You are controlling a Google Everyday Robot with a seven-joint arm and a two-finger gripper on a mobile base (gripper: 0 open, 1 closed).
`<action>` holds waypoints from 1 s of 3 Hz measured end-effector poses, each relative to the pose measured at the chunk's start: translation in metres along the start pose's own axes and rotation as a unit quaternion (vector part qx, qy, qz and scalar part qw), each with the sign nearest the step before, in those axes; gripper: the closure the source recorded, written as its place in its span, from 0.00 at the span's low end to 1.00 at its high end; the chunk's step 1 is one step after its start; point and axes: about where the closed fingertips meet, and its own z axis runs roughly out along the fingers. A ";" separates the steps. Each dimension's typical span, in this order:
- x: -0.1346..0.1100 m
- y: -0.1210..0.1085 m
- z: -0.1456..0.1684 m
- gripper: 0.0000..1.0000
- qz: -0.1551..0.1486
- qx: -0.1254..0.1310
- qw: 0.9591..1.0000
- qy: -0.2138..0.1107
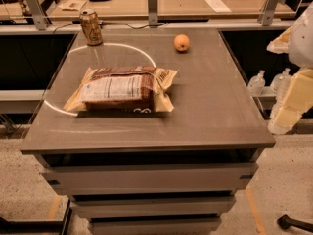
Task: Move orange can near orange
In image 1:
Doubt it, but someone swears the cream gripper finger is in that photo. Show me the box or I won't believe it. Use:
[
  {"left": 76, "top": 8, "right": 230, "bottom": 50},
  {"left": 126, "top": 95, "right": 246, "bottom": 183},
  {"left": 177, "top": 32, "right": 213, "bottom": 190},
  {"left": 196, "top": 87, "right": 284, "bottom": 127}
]
[{"left": 266, "top": 27, "right": 292, "bottom": 54}]

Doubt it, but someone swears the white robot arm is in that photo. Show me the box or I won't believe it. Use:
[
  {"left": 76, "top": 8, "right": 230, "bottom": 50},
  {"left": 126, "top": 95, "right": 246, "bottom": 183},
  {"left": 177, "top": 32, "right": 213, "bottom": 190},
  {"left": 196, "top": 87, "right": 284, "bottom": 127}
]
[{"left": 267, "top": 3, "right": 313, "bottom": 135}]

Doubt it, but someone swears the orange soda can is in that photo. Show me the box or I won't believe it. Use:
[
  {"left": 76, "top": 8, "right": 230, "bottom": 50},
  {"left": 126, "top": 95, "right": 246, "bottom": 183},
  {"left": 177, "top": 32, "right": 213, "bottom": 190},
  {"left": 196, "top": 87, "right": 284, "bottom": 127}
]
[{"left": 80, "top": 9, "right": 103, "bottom": 46}]

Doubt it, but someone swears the clear bottle right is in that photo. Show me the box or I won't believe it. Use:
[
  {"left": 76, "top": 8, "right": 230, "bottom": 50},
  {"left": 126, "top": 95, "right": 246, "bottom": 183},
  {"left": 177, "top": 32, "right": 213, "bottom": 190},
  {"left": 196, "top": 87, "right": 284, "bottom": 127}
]
[{"left": 270, "top": 68, "right": 290, "bottom": 93}]

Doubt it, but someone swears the clear bottle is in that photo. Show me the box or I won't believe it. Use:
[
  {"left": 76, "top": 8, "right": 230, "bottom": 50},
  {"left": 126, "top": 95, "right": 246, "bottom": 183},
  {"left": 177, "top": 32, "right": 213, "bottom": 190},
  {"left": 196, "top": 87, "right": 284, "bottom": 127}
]
[
  {"left": 270, "top": 68, "right": 290, "bottom": 93},
  {"left": 247, "top": 70, "right": 265, "bottom": 96}
]

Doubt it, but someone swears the clear bottle left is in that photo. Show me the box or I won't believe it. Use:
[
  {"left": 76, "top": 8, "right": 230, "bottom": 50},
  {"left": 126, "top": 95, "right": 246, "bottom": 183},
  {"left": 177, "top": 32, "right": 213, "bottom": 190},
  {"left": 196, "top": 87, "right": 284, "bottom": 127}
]
[{"left": 247, "top": 70, "right": 265, "bottom": 96}]

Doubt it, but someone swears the white paper note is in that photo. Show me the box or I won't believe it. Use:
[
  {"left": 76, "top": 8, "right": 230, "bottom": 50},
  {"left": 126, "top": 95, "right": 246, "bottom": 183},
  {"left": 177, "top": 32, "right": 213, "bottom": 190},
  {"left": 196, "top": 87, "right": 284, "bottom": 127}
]
[{"left": 205, "top": 0, "right": 231, "bottom": 13}]

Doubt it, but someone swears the orange fruit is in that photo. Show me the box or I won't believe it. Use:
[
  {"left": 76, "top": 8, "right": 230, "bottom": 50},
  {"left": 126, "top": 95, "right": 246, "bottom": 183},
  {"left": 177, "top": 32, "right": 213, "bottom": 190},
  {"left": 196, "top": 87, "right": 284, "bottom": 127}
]
[{"left": 173, "top": 34, "right": 190, "bottom": 52}]

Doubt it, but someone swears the black chair base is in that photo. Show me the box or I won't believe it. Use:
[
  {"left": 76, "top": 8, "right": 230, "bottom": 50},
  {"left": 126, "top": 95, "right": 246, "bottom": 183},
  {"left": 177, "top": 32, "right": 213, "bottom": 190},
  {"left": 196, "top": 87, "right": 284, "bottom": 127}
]
[{"left": 277, "top": 214, "right": 313, "bottom": 233}]

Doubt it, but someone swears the grey drawer cabinet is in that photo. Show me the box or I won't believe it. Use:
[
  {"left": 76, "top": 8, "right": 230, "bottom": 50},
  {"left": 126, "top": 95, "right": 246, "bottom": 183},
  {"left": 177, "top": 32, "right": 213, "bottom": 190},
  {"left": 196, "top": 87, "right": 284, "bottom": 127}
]
[{"left": 22, "top": 27, "right": 275, "bottom": 235}]

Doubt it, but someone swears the brown chip bag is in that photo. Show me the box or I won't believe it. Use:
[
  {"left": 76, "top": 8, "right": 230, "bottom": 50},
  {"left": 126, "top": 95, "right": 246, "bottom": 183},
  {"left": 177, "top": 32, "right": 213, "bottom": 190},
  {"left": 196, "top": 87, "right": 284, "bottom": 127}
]
[{"left": 64, "top": 66, "right": 177, "bottom": 113}]

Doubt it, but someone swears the small paper card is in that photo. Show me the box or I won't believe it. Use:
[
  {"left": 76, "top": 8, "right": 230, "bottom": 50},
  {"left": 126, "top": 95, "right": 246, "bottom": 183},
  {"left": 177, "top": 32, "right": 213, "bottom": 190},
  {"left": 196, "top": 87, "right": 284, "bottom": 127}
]
[{"left": 60, "top": 0, "right": 86, "bottom": 11}]

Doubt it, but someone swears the grey metal bracket right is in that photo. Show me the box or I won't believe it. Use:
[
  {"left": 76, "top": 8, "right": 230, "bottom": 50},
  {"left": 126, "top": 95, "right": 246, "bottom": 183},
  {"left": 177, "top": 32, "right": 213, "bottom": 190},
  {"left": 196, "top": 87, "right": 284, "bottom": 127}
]
[{"left": 258, "top": 0, "right": 280, "bottom": 26}]

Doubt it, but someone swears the grey metal bracket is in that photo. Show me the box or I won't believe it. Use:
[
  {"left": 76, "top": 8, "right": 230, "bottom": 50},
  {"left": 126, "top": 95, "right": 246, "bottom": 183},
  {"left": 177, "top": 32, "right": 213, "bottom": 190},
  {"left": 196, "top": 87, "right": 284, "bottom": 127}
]
[
  {"left": 258, "top": 0, "right": 280, "bottom": 26},
  {"left": 25, "top": 0, "right": 49, "bottom": 30},
  {"left": 148, "top": 0, "right": 158, "bottom": 27}
]

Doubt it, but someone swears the black cable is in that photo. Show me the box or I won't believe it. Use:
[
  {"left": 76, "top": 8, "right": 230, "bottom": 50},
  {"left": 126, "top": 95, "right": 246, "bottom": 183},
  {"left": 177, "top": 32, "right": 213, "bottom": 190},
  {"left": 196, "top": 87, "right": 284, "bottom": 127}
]
[{"left": 52, "top": 20, "right": 169, "bottom": 34}]

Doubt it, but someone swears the grey metal bracket centre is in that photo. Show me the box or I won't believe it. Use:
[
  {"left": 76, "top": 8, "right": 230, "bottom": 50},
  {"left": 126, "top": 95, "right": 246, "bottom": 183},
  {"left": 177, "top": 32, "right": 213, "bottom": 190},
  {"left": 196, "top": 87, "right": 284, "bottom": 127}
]
[{"left": 148, "top": 0, "right": 158, "bottom": 27}]

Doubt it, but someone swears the grey metal bracket left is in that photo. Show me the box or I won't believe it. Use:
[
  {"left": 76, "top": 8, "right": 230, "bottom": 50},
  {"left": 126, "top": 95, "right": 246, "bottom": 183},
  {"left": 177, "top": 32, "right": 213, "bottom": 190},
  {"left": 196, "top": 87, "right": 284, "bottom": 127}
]
[{"left": 25, "top": 0, "right": 49, "bottom": 30}]

